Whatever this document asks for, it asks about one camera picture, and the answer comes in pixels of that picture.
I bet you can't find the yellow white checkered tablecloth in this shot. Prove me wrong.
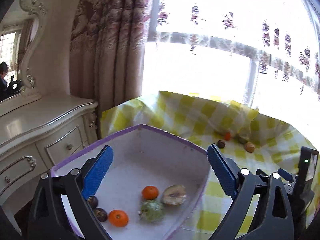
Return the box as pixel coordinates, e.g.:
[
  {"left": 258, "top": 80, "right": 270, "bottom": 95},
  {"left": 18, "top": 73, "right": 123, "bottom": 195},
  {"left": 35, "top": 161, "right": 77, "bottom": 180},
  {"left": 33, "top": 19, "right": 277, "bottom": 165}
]
[{"left": 99, "top": 91, "right": 319, "bottom": 239}]

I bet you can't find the orange-brown fruit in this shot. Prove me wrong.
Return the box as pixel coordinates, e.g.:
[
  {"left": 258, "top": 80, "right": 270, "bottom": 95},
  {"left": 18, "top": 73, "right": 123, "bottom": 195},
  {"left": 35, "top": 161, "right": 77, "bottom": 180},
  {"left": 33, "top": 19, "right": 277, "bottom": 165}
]
[{"left": 244, "top": 142, "right": 255, "bottom": 153}]

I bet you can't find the cut green fruit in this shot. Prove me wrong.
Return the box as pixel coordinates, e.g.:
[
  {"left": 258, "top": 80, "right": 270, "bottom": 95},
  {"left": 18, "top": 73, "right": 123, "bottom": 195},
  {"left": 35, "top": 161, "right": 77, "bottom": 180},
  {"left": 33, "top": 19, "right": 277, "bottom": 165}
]
[{"left": 235, "top": 134, "right": 250, "bottom": 145}]

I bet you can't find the orange tangerine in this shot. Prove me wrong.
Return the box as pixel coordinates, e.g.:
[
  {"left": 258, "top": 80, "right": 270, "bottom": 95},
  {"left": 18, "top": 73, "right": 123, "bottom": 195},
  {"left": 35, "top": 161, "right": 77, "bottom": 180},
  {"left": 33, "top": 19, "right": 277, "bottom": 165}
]
[
  {"left": 108, "top": 210, "right": 129, "bottom": 228},
  {"left": 142, "top": 186, "right": 159, "bottom": 200}
]

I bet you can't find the yellow-green fruit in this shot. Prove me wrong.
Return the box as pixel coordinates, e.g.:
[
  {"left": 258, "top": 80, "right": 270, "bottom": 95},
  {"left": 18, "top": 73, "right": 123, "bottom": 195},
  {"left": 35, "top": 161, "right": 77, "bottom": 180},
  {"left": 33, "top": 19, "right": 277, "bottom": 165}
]
[{"left": 162, "top": 185, "right": 187, "bottom": 206}]

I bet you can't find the small red-orange tangerine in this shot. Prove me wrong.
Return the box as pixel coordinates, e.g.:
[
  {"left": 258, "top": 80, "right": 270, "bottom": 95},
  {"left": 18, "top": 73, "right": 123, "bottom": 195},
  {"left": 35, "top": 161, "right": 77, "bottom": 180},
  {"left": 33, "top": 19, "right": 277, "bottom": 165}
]
[{"left": 224, "top": 132, "right": 232, "bottom": 141}]

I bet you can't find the floral sheer curtain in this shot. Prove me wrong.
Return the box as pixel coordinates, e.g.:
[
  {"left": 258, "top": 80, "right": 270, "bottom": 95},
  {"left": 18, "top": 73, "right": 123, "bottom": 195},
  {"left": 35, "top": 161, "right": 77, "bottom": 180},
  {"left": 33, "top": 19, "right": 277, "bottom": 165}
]
[{"left": 141, "top": 0, "right": 320, "bottom": 111}]

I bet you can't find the cream ornate dresser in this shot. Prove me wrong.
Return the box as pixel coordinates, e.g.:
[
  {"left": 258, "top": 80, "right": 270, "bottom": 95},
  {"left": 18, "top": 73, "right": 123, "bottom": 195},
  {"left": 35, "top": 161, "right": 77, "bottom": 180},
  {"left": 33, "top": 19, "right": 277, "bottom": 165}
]
[{"left": 1, "top": 95, "right": 98, "bottom": 234}]

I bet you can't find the pink floral drape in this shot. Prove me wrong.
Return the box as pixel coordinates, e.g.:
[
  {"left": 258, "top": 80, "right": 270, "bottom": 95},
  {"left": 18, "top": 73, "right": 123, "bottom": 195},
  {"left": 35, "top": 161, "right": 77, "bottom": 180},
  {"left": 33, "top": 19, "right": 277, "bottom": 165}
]
[{"left": 69, "top": 0, "right": 157, "bottom": 138}]

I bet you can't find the window frame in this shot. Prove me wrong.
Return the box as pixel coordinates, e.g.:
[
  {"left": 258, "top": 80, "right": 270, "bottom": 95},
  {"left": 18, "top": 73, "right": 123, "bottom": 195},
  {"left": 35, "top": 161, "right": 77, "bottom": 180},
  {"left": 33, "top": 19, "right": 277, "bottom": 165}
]
[{"left": 146, "top": 0, "right": 320, "bottom": 106}]

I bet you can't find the ornate framed mirror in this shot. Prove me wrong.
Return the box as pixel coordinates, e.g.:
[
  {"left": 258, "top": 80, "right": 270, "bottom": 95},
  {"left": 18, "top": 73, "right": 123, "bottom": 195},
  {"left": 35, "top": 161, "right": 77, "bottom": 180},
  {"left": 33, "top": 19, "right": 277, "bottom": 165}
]
[{"left": 1, "top": 0, "right": 48, "bottom": 116}]

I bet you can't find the dark brown mangosteen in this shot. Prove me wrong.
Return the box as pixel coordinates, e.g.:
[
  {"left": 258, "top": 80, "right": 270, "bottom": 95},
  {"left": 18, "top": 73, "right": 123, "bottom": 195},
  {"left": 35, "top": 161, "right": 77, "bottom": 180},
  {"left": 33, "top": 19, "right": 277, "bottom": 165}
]
[
  {"left": 87, "top": 196, "right": 99, "bottom": 209},
  {"left": 216, "top": 140, "right": 226, "bottom": 149},
  {"left": 93, "top": 207, "right": 108, "bottom": 222}
]

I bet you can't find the white purple-rimmed cardboard box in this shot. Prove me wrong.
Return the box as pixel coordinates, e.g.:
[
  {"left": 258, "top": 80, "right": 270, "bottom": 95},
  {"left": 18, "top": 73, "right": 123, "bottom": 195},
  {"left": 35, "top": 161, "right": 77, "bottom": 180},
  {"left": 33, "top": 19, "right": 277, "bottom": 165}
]
[{"left": 52, "top": 125, "right": 211, "bottom": 239}]

